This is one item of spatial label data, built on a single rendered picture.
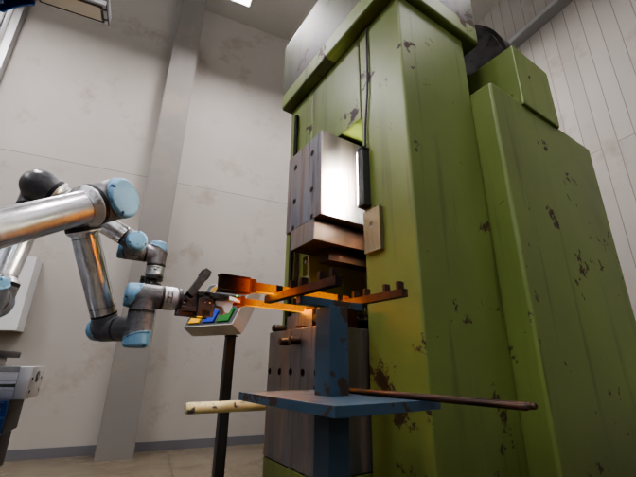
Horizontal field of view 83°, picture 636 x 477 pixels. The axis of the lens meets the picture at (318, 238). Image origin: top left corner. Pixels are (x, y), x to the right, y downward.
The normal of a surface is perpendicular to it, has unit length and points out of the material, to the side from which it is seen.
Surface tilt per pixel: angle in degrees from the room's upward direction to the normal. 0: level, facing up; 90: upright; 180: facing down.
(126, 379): 90
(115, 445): 90
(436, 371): 90
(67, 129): 90
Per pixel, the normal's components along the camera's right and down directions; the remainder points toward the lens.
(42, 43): 0.40, -0.30
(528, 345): -0.84, -0.19
